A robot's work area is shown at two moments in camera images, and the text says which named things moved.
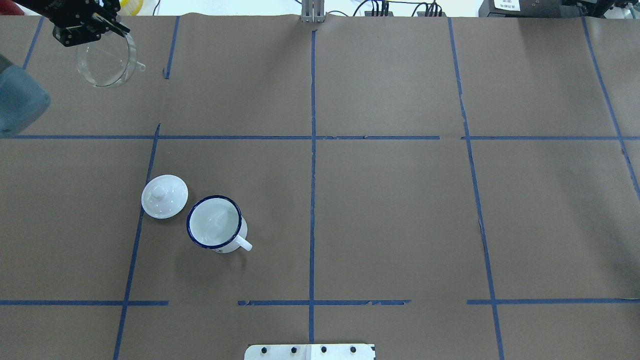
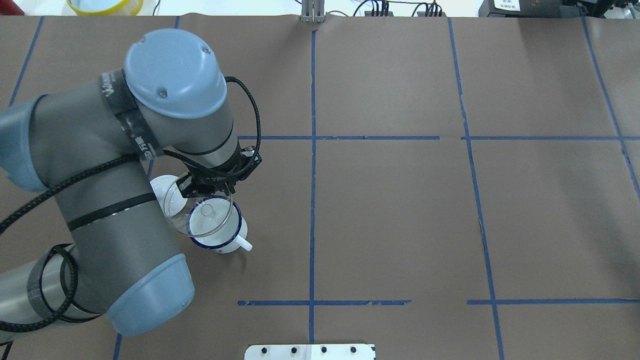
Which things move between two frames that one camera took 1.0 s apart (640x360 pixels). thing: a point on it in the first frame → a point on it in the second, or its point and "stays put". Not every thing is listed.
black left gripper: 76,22 → 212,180
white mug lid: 164,196 stays put
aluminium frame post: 313,11 stays put
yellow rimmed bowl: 130,7 stays put
